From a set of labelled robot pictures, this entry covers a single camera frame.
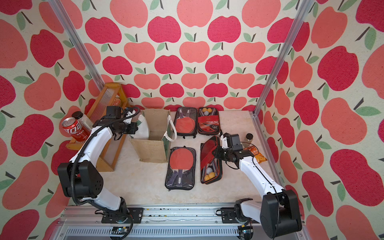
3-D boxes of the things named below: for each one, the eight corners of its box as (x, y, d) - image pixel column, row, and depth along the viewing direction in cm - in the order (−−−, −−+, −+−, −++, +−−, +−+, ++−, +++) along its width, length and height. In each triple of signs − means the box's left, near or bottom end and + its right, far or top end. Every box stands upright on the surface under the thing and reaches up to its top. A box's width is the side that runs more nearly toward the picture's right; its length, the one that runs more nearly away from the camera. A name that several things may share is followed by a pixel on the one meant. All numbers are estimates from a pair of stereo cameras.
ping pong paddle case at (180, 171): (164, 189, 85) (163, 188, 82) (169, 149, 102) (168, 146, 99) (196, 189, 85) (196, 188, 82) (195, 149, 102) (196, 146, 99)
